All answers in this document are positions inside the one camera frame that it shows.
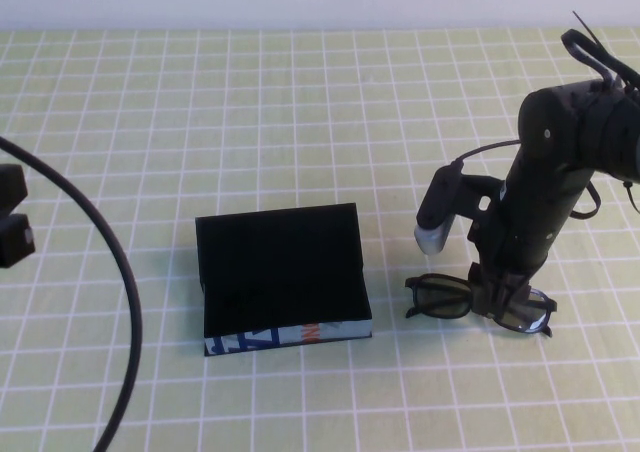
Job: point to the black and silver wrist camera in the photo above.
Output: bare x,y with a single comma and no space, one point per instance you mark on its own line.
435,202

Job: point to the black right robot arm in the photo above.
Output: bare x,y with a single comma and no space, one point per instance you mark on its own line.
545,172

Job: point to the black printed glasses case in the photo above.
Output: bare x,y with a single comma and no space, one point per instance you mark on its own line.
280,262

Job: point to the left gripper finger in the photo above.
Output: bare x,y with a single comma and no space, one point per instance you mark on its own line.
14,242
11,184

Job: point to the black framed glasses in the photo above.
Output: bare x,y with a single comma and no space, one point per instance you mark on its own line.
440,302

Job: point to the green checked tablecloth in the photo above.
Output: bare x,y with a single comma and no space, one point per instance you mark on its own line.
250,122

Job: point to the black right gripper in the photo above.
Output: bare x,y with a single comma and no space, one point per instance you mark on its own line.
505,257

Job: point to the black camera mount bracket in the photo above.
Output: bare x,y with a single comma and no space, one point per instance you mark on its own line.
477,189

